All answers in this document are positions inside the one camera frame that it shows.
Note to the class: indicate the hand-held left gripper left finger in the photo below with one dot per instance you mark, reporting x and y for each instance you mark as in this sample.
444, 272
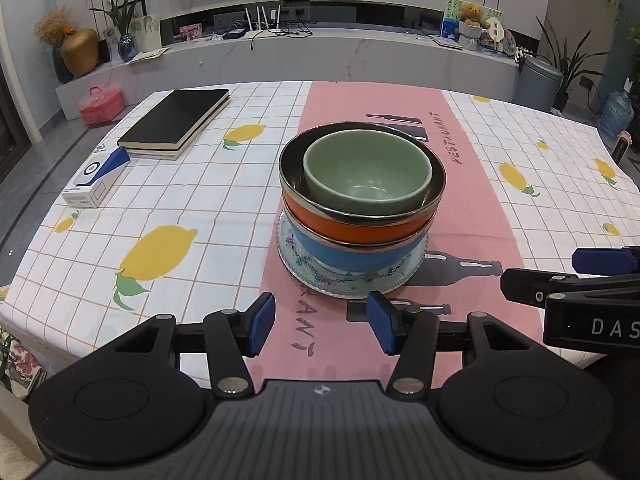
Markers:
262, 325

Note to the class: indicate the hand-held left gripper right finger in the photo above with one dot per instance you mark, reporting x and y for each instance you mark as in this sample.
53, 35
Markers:
380, 322

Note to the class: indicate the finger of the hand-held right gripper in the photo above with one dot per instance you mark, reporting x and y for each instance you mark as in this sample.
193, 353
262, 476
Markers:
605, 260
525, 284

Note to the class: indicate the blue steel bowl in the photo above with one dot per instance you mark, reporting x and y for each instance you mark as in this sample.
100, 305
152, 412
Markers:
350, 260

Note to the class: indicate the orange steel bowl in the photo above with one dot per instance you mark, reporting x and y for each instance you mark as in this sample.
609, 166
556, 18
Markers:
320, 225

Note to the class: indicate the green ceramic bowl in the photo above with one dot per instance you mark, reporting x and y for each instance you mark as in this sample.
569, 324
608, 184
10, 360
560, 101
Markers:
365, 170

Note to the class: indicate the pink placemat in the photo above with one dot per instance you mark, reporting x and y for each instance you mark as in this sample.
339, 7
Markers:
475, 200

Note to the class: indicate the small white heater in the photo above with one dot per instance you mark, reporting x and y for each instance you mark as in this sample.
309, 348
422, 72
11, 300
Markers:
622, 147

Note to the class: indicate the large water bottle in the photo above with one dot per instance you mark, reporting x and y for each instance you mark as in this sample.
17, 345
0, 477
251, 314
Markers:
616, 112

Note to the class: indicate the grey trash bin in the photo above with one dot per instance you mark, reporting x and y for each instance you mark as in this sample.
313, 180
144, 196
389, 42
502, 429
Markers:
537, 85

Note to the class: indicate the long-leaf potted plant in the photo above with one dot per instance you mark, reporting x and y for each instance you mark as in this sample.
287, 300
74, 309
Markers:
567, 70

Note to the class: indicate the bushy green plant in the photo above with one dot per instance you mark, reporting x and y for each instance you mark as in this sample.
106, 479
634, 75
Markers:
630, 40

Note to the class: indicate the white and blue box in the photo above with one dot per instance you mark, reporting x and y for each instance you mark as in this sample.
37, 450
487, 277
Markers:
95, 180

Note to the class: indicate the black notebook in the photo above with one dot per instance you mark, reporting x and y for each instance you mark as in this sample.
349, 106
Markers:
170, 117

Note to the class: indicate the floral cushion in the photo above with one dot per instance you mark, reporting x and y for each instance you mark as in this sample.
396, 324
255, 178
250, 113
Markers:
20, 365

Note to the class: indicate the grey fabric pot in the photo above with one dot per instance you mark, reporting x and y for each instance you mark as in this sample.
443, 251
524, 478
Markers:
470, 37

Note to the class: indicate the round white hand fan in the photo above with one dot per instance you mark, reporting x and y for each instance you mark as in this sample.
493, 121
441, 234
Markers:
493, 32

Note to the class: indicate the flat white booklet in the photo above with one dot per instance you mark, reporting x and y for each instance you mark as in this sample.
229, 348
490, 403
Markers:
445, 42

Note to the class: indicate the grey marble tv cabinet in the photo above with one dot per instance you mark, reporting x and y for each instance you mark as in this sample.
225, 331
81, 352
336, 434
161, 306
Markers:
325, 60

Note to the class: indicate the pink storage basket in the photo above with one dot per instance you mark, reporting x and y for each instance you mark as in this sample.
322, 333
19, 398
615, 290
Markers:
100, 107

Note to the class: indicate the blue green picture card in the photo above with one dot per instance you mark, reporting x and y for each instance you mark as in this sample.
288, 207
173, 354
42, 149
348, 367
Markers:
451, 20

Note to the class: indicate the brown teddy bear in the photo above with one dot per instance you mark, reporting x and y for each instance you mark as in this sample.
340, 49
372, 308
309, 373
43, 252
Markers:
471, 13

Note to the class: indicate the small black box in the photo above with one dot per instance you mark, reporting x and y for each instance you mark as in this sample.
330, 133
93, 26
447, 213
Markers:
233, 35

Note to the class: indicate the white router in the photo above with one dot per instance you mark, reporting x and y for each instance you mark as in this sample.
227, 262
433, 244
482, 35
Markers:
262, 32

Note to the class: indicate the loose papers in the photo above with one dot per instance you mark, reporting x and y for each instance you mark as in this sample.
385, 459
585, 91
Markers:
147, 55

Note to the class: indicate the pink photo card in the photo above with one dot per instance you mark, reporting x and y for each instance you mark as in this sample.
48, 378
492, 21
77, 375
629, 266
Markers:
190, 32

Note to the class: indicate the blue glass vase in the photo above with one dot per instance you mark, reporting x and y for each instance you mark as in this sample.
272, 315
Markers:
127, 49

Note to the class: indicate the jellyfish picture card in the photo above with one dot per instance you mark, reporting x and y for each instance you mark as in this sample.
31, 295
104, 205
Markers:
147, 32

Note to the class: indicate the gold vase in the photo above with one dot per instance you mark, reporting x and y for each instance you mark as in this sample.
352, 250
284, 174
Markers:
79, 55

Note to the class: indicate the dark vase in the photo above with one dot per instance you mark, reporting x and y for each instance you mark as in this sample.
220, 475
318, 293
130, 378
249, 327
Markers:
60, 67

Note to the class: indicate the green leafy plant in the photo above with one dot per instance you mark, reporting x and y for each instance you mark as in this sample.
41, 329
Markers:
122, 7

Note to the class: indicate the dried flower bunch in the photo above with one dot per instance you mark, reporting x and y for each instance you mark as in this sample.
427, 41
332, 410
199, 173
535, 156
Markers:
50, 27

